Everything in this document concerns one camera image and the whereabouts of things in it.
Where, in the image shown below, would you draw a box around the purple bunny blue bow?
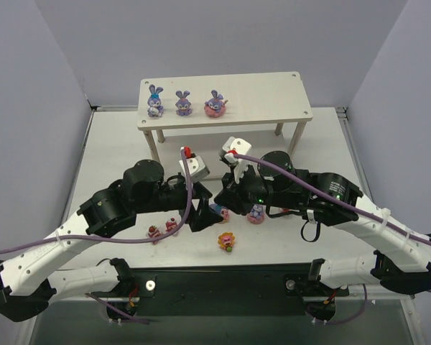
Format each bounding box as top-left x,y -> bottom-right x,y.
147,84 -> 164,117

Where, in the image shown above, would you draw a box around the purple bunny sitting toy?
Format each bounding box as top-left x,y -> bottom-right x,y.
175,91 -> 192,116

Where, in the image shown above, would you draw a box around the small purple bunny with strawberry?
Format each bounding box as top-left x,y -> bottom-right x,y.
210,203 -> 223,213

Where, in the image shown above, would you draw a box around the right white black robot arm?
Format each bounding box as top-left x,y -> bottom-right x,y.
215,149 -> 431,295

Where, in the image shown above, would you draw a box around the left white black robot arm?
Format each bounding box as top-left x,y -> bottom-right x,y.
0,160 -> 223,322

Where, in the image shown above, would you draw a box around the white wooden two-tier shelf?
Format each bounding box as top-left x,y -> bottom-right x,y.
136,71 -> 313,160

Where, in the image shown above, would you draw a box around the pink bear strawberry donut toy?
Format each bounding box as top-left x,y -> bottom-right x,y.
219,208 -> 230,224

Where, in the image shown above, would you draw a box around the pink bear cake toy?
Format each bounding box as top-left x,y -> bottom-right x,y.
165,217 -> 180,236

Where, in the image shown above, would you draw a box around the pink bear sunflower toy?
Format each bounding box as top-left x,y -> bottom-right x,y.
218,232 -> 236,252

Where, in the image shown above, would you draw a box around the pink strawberry cake toy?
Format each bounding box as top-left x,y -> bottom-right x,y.
147,225 -> 163,245

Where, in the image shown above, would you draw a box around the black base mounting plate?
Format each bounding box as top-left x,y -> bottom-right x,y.
95,264 -> 349,317

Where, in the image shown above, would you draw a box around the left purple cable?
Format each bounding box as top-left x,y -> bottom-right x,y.
0,150 -> 195,256

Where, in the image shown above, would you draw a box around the purple cable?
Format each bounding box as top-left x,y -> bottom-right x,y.
235,153 -> 431,252
0,150 -> 195,256

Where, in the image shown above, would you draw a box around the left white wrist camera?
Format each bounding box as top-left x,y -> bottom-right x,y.
179,147 -> 210,183

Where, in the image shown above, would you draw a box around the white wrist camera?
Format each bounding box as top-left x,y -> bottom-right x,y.
219,137 -> 252,184
179,147 -> 210,183

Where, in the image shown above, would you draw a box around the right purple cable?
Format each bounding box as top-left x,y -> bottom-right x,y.
235,153 -> 431,252

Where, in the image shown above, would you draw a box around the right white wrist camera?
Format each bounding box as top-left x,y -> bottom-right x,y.
219,137 -> 252,184

